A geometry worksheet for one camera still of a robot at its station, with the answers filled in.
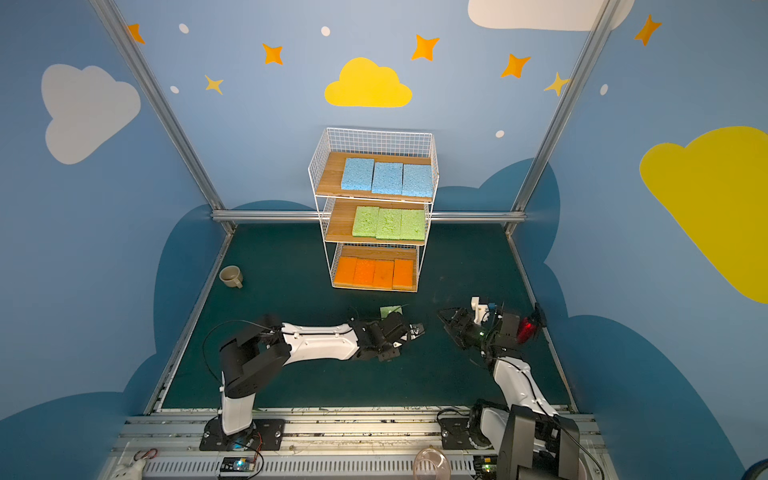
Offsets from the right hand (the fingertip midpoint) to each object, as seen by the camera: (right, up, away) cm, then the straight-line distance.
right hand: (444, 316), depth 84 cm
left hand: (-14, -6, +6) cm, 17 cm away
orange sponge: (-32, +12, +22) cm, 41 cm away
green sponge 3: (-16, +27, +2) cm, 31 cm away
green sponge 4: (-9, +27, +2) cm, 28 cm away
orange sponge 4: (-11, +11, +21) cm, 26 cm away
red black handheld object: (+24, -2, -2) cm, 24 cm away
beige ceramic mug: (-71, +10, +19) cm, 75 cm away
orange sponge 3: (-18, +11, +20) cm, 29 cm away
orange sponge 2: (-25, +12, +20) cm, 34 cm away
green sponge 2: (-23, +28, +2) cm, 36 cm away
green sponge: (-17, 0, +12) cm, 21 cm away
